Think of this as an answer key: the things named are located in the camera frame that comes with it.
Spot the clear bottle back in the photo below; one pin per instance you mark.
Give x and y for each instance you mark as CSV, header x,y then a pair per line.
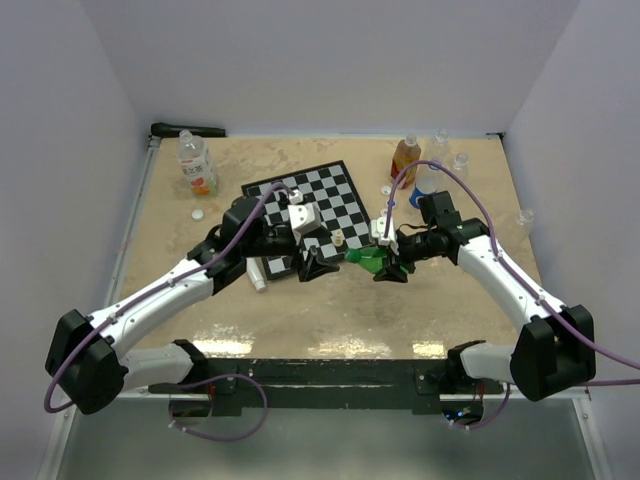
x,y
441,145

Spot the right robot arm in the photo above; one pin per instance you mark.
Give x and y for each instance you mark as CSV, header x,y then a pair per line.
x,y
547,357

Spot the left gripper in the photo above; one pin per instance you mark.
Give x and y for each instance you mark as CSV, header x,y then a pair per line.
x,y
313,267

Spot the amber red label bottle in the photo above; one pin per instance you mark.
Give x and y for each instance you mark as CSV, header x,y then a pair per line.
x,y
407,151

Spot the green plastic bottle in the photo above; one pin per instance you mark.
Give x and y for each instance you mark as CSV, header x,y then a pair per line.
x,y
371,257

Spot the black chess piece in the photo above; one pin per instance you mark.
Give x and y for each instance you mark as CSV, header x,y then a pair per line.
x,y
283,199

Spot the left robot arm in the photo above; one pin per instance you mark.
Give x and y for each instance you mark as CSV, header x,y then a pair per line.
x,y
93,358

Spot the green bottle cap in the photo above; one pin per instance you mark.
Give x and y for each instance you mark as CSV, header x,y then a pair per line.
x,y
352,256

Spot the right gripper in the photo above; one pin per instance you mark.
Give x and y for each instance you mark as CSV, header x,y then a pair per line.
x,y
391,271

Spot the black white chessboard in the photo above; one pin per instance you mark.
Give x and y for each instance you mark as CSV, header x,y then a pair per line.
x,y
330,187

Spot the white tube bottle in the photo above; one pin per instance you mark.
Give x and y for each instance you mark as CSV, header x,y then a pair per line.
x,y
255,275

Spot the orange label tea bottle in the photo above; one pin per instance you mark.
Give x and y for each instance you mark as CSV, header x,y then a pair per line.
x,y
196,164

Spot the Pepsi label clear bottle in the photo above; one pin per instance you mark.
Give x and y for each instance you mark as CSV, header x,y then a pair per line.
x,y
427,181

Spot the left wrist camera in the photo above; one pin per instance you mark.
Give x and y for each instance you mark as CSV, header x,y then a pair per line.
x,y
304,218

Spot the clear crushed plastic bottle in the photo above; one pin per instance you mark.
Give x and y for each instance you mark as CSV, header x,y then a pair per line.
x,y
518,228

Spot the cream chess piece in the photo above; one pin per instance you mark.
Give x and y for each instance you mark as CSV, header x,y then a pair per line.
x,y
338,238

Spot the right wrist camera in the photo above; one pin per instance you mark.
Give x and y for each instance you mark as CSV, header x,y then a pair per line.
x,y
382,232

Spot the clear bottle right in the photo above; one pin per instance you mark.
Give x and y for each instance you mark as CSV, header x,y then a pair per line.
x,y
459,165

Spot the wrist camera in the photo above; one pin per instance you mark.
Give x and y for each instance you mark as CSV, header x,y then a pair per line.
x,y
304,218
382,232

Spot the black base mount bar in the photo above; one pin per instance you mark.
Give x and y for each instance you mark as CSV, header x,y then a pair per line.
x,y
356,384

